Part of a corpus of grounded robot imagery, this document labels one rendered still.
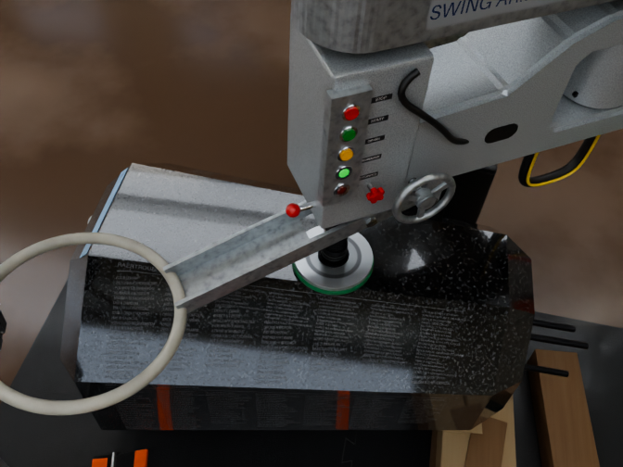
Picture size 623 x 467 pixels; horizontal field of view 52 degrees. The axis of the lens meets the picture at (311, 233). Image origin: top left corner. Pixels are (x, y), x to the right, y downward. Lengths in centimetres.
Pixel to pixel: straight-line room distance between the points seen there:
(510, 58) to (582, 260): 180
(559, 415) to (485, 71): 145
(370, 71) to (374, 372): 89
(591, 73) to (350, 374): 95
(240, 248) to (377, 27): 74
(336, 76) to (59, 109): 264
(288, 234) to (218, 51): 239
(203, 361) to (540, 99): 106
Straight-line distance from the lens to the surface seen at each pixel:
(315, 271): 168
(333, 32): 109
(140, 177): 196
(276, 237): 160
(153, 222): 184
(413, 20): 112
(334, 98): 112
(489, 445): 224
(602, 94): 165
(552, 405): 253
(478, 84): 140
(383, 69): 115
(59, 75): 385
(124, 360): 184
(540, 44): 143
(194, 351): 178
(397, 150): 131
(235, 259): 160
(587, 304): 298
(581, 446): 250
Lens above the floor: 227
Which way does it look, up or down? 52 degrees down
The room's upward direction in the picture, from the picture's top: 4 degrees clockwise
